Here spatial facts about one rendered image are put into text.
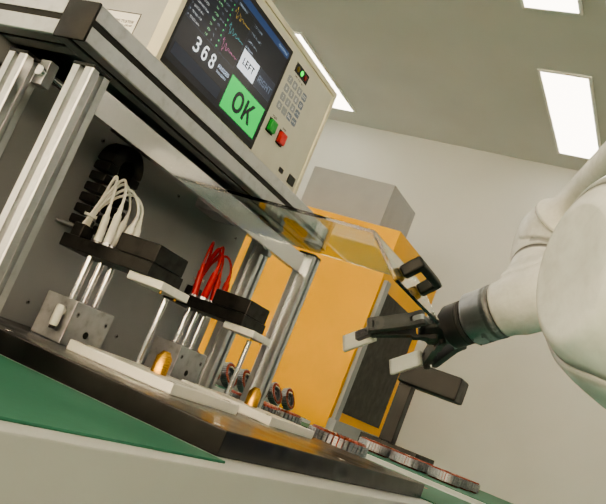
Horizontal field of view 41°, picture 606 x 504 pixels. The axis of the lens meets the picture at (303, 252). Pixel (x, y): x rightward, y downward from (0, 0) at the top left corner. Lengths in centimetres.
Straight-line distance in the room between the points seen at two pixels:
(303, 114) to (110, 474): 92
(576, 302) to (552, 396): 575
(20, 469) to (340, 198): 485
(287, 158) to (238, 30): 26
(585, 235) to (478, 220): 619
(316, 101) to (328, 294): 345
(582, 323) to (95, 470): 28
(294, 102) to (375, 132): 597
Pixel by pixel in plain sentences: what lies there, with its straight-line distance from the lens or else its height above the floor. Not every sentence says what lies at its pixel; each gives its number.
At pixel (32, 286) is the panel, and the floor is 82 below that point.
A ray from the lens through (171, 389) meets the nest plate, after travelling 84.
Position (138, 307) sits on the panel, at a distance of 129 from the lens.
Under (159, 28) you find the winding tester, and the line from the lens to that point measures 103.
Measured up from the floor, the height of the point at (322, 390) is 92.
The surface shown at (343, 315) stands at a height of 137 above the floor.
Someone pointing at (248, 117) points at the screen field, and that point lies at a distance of 119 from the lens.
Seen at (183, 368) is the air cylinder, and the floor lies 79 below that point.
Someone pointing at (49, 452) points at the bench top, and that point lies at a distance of 44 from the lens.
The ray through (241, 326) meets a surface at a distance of 115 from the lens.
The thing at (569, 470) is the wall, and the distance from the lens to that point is 614.
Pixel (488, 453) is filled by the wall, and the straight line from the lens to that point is 622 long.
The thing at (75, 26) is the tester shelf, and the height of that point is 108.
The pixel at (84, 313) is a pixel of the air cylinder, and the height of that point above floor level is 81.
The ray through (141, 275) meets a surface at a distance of 96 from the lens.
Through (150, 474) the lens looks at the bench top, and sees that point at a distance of 52.
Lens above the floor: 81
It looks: 10 degrees up
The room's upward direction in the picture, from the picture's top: 22 degrees clockwise
